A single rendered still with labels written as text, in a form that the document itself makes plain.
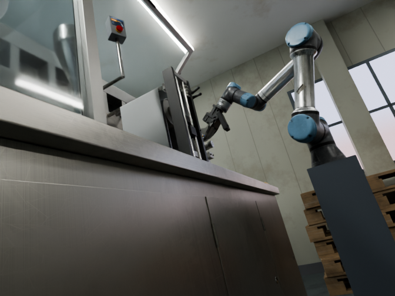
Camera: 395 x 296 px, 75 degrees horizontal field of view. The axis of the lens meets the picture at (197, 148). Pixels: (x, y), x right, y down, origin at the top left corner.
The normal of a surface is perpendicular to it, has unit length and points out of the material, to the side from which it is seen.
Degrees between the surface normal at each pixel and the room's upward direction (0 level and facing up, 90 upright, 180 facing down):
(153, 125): 90
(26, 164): 90
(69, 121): 90
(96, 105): 90
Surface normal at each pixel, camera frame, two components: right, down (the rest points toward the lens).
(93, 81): 0.87, -0.33
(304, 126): -0.69, 0.04
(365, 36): -0.43, -0.21
